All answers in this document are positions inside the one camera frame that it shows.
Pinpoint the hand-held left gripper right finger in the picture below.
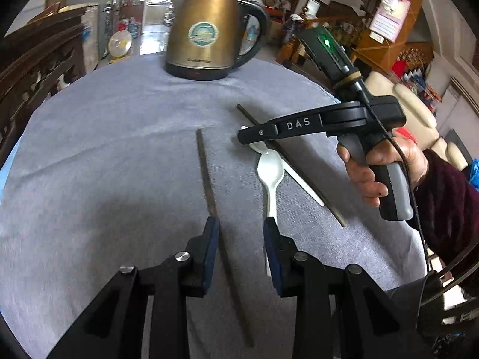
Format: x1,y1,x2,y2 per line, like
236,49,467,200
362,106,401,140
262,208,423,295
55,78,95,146
263,217,423,359

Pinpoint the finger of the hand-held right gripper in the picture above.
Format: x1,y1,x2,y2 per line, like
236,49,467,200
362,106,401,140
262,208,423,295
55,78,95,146
237,105,367,146

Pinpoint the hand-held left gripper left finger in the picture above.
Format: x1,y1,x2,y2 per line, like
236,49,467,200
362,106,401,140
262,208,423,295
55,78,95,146
47,216,221,359

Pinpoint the white plastic spoon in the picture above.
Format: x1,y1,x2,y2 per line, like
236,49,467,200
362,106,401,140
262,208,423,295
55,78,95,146
239,125,325,207
257,150,287,277

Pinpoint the person's right forearm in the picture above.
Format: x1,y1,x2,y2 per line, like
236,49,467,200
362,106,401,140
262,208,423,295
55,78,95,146
410,150,479,277

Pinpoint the person's right hand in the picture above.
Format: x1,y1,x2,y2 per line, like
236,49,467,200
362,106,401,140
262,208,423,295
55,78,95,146
337,136,429,207

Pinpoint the bronze electric kettle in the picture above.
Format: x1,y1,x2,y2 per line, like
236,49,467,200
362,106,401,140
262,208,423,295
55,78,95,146
165,0,270,82

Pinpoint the yellow floor fan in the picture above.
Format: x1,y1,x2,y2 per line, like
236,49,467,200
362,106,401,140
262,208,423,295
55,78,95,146
108,30,132,62

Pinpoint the carved wooden sideboard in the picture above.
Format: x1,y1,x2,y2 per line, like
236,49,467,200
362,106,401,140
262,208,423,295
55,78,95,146
0,5,100,165

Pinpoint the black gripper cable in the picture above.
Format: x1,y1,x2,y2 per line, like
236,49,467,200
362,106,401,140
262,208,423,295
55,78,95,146
352,78,431,296

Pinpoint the wall calendar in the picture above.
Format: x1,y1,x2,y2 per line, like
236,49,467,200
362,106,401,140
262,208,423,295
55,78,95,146
369,0,410,43

